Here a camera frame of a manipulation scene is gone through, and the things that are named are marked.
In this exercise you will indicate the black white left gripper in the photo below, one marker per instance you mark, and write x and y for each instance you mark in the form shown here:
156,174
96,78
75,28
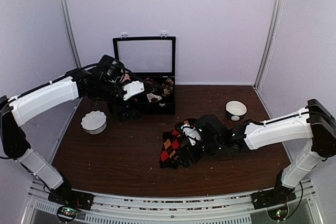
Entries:
118,110

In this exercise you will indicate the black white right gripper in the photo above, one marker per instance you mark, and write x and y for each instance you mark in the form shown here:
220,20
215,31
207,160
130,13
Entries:
187,150

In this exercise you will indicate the red orange argyle sock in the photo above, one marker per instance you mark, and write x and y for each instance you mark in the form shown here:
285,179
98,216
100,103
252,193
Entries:
173,153

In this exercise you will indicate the beige brown argyle sock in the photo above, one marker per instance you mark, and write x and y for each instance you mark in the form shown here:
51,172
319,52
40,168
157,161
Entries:
168,87

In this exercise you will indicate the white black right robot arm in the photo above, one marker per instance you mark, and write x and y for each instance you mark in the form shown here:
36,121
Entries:
313,121

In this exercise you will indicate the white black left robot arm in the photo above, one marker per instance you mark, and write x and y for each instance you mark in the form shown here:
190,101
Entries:
18,110

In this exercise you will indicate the white bowl dark outside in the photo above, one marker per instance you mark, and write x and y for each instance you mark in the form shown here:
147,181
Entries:
235,110

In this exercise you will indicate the white fluted bowl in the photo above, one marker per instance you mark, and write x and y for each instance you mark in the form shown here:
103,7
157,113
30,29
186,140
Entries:
94,122

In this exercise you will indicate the white sock in box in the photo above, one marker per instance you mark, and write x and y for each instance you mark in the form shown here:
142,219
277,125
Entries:
153,98

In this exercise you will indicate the black box with glass lid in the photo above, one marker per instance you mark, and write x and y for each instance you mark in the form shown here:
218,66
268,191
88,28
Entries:
152,58

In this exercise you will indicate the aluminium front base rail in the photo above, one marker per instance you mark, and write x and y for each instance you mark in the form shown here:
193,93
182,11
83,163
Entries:
228,208

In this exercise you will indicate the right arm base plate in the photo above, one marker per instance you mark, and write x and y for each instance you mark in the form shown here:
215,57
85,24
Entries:
272,197

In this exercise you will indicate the aluminium frame post left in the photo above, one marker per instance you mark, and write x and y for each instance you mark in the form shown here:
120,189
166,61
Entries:
70,33

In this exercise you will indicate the aluminium frame post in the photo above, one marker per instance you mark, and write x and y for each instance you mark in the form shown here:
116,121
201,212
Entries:
70,33
269,44

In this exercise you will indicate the aluminium frame post right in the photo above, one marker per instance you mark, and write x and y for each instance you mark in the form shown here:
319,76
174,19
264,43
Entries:
269,44

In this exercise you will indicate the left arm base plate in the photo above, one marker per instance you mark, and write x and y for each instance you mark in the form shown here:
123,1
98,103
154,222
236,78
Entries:
65,195

